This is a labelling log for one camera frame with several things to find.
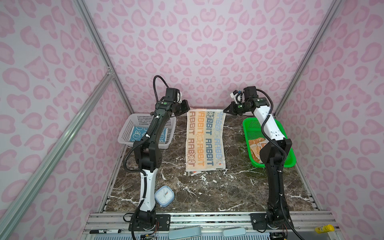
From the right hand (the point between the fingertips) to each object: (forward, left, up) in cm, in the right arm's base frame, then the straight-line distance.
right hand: (227, 108), depth 91 cm
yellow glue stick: (-58, -39, -15) cm, 71 cm away
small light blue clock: (-45, +35, -20) cm, 61 cm away
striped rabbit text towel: (-8, +13, -23) cm, 27 cm away
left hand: (+2, +23, +1) cm, 23 cm away
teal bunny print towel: (-4, +66, -19) cm, 69 cm away
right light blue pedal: (-60, 0, -22) cm, 64 cm away
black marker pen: (-61, +60, -22) cm, 89 cm away
